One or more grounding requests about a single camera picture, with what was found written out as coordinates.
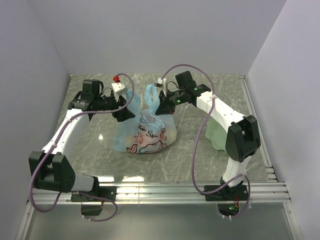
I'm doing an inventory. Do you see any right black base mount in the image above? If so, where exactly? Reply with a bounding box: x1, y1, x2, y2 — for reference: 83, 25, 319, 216
201, 179, 252, 221

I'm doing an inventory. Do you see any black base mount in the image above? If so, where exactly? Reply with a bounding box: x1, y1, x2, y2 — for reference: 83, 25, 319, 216
201, 179, 252, 221
70, 186, 118, 222

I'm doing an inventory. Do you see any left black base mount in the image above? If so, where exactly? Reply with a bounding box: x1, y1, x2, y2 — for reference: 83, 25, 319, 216
70, 186, 118, 222

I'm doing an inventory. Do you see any green leaf-shaped plate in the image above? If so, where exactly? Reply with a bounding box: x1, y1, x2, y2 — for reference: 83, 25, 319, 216
205, 118, 227, 152

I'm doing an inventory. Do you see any aluminium rail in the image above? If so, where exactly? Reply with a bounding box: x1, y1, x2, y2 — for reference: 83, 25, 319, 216
238, 74, 278, 182
26, 182, 292, 206

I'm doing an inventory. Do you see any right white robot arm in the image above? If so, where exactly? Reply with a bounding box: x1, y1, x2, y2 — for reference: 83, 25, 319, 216
155, 71, 261, 200

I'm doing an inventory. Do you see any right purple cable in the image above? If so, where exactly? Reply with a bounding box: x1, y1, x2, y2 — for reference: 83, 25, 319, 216
159, 64, 251, 221

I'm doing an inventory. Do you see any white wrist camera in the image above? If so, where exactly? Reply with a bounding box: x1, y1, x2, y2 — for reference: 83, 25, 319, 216
154, 77, 167, 96
111, 82, 128, 96

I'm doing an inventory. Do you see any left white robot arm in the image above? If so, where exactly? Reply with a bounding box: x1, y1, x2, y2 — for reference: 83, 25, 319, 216
28, 79, 135, 201

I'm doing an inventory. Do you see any aluminium front rail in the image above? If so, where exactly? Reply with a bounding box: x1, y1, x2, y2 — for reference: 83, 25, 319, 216
26, 182, 292, 206

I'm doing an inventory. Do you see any light blue plastic bag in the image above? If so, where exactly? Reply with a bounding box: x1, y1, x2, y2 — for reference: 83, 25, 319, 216
113, 84, 177, 154

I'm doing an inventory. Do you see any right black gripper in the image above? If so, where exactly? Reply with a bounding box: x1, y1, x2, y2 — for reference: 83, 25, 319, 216
155, 88, 186, 116

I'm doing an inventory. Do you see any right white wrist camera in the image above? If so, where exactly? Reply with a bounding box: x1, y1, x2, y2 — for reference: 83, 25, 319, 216
154, 77, 167, 96

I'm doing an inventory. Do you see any aluminium right side rail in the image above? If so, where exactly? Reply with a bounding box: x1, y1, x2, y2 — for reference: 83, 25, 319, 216
238, 74, 278, 182

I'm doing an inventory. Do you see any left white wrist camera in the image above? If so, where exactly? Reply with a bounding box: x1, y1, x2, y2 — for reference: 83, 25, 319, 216
111, 82, 128, 96

